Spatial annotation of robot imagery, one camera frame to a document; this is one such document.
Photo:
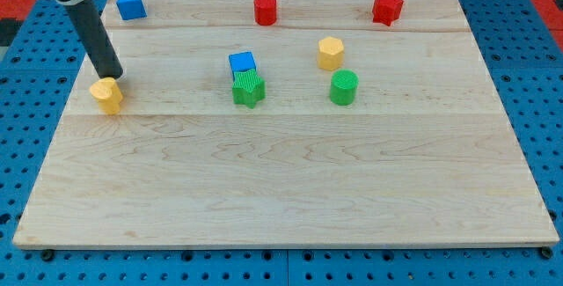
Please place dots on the yellow hexagon block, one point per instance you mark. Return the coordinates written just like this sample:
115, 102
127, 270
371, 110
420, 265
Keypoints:
330, 53

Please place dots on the blue cube block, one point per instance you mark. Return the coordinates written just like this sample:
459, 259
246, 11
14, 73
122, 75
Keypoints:
241, 62

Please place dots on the green star block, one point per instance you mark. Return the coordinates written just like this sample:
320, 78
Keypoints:
248, 88

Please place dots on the green cylinder block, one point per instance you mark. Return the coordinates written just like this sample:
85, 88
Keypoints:
343, 88

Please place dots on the yellow heart block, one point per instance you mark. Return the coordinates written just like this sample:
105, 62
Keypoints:
107, 94

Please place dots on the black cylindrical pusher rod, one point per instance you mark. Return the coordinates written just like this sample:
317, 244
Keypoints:
91, 31

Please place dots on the red star block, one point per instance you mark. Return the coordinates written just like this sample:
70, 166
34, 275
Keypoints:
386, 11

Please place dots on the red cylinder block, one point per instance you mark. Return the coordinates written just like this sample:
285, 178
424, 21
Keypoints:
265, 12

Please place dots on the blue pentagon block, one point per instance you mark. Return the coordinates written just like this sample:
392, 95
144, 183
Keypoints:
131, 9

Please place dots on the wooden board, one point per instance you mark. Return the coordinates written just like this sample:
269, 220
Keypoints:
425, 157

